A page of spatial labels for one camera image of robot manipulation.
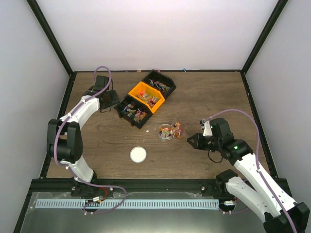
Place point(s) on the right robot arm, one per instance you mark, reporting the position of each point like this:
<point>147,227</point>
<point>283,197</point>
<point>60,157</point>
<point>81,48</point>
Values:
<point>278,211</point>

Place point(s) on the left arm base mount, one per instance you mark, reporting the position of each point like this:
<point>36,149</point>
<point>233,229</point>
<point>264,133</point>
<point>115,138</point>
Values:
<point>79,189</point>

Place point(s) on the clear plastic cup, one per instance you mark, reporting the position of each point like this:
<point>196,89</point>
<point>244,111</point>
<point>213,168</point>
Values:
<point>165,132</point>

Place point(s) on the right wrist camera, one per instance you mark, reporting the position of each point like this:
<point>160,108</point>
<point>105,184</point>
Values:
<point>206,127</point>

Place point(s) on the light blue slotted rail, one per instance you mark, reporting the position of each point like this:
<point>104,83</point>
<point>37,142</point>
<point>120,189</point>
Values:
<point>128,204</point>

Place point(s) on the orange candy bin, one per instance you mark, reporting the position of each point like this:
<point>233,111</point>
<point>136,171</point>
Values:
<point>148,96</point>

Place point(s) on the brown slotted scoop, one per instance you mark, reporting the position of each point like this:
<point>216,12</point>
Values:
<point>179,129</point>

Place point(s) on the black bin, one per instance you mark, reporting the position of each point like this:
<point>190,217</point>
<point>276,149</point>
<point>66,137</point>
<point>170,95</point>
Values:
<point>160,82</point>
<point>133,111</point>

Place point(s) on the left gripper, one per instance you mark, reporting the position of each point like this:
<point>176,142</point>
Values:
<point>115,99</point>

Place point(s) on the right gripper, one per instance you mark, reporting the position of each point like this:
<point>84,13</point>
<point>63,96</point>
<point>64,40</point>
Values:
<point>198,144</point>

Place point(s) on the white round lid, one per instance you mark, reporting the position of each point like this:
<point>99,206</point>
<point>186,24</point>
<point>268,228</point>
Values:
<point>138,154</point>

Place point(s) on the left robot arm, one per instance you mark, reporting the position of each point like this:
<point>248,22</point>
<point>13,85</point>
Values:
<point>64,137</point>

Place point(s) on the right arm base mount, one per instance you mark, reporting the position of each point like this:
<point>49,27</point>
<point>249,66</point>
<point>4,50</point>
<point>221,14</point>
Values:
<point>216,188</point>

